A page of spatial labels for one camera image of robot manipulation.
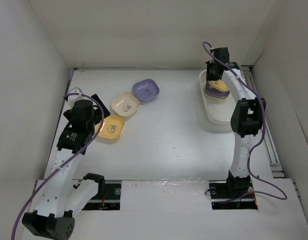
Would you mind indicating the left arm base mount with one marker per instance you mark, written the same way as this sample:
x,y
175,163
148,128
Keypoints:
x,y
109,201

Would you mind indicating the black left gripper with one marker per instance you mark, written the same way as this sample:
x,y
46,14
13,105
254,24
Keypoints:
x,y
106,113

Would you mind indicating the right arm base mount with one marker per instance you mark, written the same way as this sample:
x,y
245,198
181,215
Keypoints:
x,y
223,199

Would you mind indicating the cream panda plate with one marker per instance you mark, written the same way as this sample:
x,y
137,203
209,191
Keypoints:
x,y
125,104

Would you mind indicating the purple panda plate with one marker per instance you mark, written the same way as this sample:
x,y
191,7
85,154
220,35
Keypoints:
x,y
214,93
145,90

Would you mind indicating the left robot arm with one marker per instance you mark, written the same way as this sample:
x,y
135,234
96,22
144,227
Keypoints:
x,y
53,217

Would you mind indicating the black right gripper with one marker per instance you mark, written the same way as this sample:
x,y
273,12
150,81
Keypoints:
x,y
210,77

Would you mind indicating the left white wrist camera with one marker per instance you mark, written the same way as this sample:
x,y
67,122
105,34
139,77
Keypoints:
x,y
73,95

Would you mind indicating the white perforated plastic bin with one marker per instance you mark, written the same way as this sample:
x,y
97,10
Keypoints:
x,y
219,111

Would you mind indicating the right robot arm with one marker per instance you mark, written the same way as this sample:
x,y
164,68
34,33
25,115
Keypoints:
x,y
245,122

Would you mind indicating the yellow panda plate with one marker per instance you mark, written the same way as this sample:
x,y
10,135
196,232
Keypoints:
x,y
219,85
111,130

